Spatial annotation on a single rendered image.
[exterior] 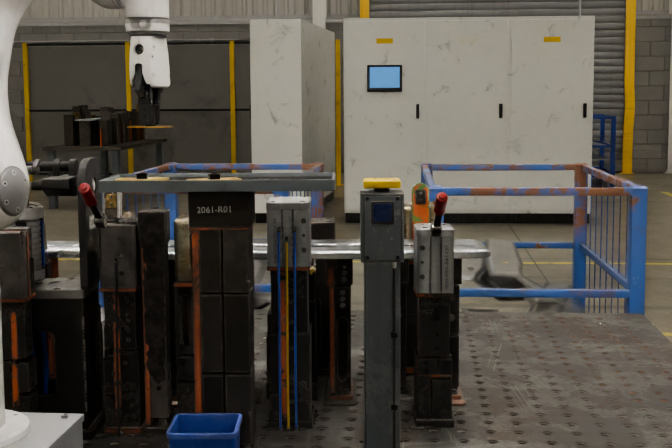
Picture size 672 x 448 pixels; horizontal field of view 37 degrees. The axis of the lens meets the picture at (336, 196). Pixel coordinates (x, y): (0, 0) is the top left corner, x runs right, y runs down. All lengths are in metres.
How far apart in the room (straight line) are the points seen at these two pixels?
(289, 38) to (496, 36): 1.99
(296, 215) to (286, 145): 8.07
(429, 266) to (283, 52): 8.11
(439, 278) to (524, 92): 8.09
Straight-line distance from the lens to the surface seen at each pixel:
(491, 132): 9.80
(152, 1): 1.97
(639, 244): 3.82
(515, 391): 2.07
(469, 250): 1.90
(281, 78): 9.81
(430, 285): 1.78
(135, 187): 1.58
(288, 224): 1.75
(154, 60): 1.96
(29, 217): 1.80
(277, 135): 9.83
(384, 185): 1.59
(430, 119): 9.76
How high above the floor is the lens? 1.30
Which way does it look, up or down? 6 degrees down
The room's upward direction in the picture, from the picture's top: straight up
